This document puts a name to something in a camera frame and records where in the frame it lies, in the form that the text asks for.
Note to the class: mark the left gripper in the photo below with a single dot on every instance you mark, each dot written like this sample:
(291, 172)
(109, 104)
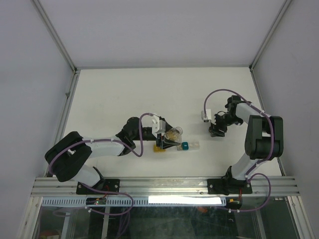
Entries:
(164, 143)

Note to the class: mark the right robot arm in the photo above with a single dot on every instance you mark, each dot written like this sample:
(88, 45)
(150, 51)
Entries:
(264, 141)

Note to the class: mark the clear bottle of yellow pills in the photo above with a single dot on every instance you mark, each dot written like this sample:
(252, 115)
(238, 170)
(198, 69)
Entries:
(174, 134)

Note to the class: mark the weekly pill organizer strip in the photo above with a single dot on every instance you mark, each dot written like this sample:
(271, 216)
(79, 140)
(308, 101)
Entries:
(184, 146)

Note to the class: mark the aluminium mounting rail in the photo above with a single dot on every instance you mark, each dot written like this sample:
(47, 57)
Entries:
(281, 186)

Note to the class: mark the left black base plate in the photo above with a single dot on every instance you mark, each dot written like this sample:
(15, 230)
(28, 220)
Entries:
(110, 185)

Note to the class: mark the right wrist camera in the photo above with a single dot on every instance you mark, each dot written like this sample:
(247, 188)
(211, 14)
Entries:
(206, 115)

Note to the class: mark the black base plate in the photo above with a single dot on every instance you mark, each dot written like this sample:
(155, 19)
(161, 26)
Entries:
(227, 187)
(110, 185)

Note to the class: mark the slotted cable duct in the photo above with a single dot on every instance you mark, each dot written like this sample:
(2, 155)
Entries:
(115, 201)

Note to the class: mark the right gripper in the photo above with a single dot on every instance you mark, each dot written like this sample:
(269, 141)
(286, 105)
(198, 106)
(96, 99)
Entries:
(214, 128)

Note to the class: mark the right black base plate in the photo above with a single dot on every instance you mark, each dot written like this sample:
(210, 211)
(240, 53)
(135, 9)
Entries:
(227, 187)

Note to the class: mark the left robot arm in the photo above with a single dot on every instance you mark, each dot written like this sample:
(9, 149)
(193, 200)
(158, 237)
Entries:
(67, 158)

